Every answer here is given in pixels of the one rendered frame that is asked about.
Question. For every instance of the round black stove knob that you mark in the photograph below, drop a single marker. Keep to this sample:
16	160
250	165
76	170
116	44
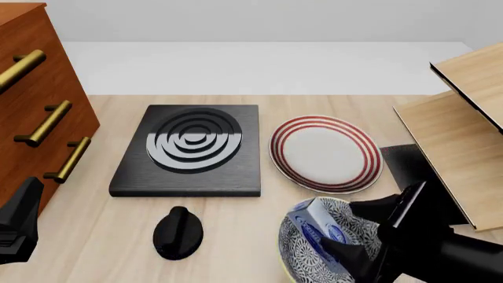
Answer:
177	233

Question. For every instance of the brown wooden cabinet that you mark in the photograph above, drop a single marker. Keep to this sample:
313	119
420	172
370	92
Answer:
59	76

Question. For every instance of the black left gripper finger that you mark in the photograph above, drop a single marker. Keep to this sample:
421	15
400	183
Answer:
27	206

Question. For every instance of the blue patterned bowl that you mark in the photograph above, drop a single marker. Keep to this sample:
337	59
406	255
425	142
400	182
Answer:
302	253

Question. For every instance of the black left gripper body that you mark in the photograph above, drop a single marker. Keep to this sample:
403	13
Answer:
15	244

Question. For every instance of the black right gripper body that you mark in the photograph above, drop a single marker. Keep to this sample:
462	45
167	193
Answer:
399	224

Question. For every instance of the white plate with red rings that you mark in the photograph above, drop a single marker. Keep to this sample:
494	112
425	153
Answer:
324	153

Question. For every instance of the blue white cream cheese box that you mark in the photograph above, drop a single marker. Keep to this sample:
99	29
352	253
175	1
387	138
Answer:
314	224

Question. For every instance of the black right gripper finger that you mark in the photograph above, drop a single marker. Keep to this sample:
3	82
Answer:
357	259
377	207

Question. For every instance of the flat black stove plate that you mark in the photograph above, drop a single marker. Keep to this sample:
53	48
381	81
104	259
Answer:
236	177

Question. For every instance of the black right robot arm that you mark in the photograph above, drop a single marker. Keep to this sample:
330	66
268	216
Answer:
452	256

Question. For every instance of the pale wooden shelf rack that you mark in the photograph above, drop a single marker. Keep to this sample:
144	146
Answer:
452	141

